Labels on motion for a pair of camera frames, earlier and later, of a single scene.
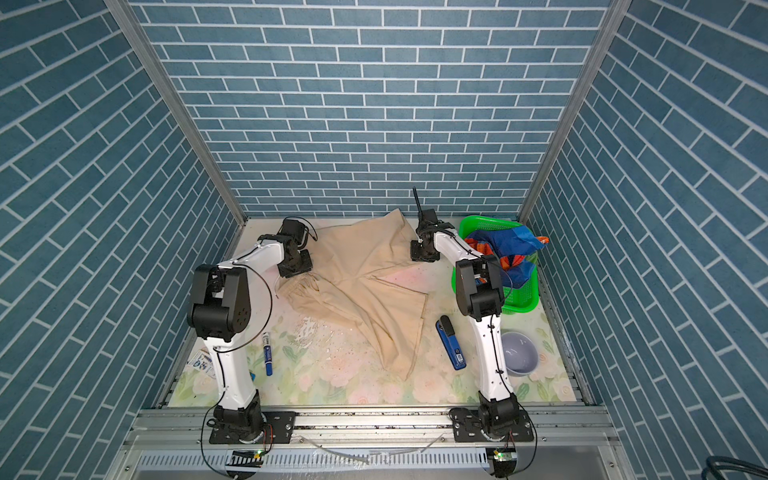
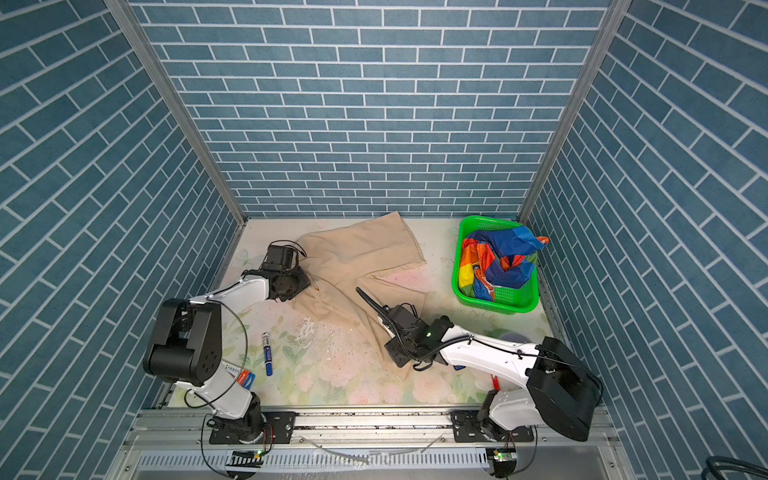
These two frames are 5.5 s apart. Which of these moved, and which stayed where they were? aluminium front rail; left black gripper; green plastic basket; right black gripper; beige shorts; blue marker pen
Moved: right black gripper; left black gripper
Stayed: blue marker pen; aluminium front rail; beige shorts; green plastic basket
